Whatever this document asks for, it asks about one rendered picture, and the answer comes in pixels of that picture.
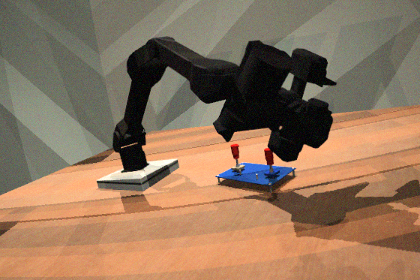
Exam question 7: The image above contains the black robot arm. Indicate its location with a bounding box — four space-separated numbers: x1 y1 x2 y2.
113 36 333 173

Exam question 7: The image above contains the blue circuit board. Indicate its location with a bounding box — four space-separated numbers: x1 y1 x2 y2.
216 144 296 193

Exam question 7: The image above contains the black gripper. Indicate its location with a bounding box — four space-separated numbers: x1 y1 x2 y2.
266 49 337 162

